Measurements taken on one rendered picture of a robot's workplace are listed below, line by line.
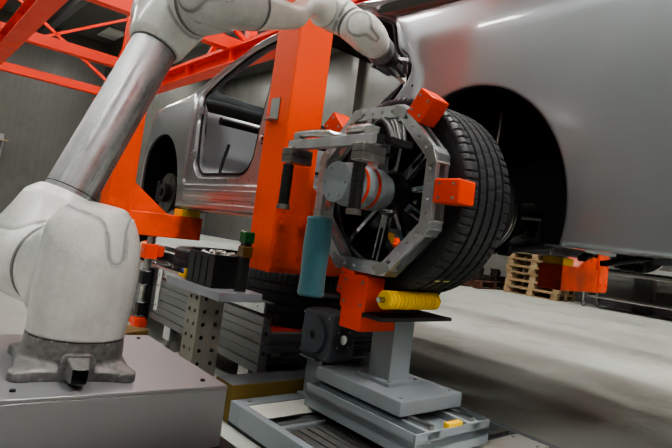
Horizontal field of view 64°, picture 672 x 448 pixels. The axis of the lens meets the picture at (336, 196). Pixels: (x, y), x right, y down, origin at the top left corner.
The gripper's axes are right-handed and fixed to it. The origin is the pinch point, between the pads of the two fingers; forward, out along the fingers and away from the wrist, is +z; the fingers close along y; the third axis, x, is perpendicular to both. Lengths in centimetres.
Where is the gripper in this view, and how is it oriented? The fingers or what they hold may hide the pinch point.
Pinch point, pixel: (401, 76)
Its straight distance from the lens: 192.5
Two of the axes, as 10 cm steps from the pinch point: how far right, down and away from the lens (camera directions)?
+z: 4.1, 1.7, 9.0
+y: 9.1, -0.1, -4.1
